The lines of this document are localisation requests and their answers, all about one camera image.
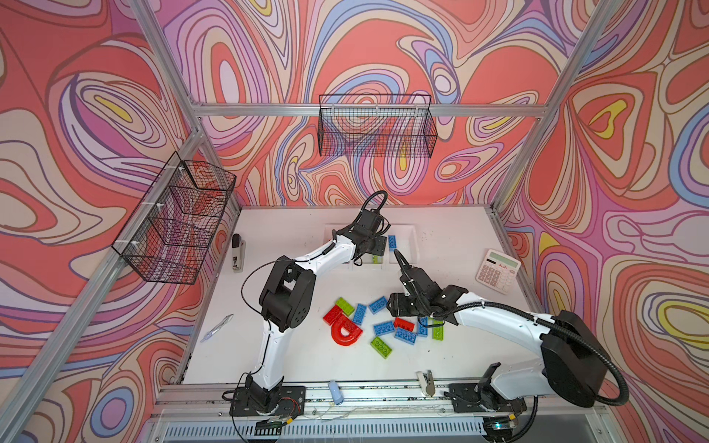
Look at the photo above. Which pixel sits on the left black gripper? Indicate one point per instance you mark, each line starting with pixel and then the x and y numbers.
pixel 381 245

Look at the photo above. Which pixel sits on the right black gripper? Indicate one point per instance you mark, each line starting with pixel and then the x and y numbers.
pixel 398 305

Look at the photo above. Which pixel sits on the blue lego brick top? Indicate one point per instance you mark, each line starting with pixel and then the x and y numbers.
pixel 392 242

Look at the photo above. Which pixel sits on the blue lego brick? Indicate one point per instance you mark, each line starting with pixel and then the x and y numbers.
pixel 405 336
pixel 384 328
pixel 422 330
pixel 392 242
pixel 378 305
pixel 359 314

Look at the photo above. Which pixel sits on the red lego brick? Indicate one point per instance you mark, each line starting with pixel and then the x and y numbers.
pixel 403 324
pixel 333 315

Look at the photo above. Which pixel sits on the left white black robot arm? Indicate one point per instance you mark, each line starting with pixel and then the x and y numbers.
pixel 285 301

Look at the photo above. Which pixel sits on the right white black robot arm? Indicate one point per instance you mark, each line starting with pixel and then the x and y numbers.
pixel 568 359

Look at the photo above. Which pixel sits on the white three-compartment bin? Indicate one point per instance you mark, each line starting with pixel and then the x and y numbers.
pixel 406 237

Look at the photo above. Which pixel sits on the red arch lego piece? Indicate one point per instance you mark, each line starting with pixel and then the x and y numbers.
pixel 345 332

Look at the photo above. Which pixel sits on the white pink calculator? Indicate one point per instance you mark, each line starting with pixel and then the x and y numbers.
pixel 498 271

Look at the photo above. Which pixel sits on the white black remote device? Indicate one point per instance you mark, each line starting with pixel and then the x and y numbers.
pixel 238 249

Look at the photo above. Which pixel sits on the silver pen on table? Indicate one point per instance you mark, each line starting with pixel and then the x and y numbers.
pixel 208 335

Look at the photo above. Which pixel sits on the beige clip on rail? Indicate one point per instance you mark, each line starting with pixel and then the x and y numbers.
pixel 426 383

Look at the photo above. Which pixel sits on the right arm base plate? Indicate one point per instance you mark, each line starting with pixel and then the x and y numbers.
pixel 468 398

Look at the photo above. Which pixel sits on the black wire basket back wall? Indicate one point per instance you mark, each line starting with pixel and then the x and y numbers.
pixel 385 125

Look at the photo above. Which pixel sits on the black wire basket wall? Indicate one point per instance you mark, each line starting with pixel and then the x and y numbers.
pixel 170 233
pixel 385 125

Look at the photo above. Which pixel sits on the light blue cylinder on rail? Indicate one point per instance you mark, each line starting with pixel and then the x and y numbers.
pixel 335 392

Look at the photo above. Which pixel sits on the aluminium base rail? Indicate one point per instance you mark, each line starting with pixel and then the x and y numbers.
pixel 361 400

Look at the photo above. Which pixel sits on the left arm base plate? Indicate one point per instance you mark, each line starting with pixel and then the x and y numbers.
pixel 284 401

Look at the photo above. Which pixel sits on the black wire basket left wall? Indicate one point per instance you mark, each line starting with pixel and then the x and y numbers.
pixel 170 233

